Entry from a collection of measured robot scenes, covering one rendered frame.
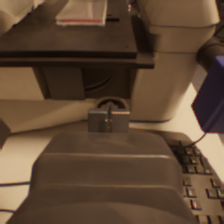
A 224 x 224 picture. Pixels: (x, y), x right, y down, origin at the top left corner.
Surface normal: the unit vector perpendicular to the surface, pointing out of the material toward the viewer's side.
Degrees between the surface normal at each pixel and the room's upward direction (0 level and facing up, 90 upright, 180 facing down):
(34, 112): 48
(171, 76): 90
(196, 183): 4
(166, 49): 90
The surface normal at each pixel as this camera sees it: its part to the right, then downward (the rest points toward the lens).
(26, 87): -0.01, 0.74
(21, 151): 0.01, -0.67
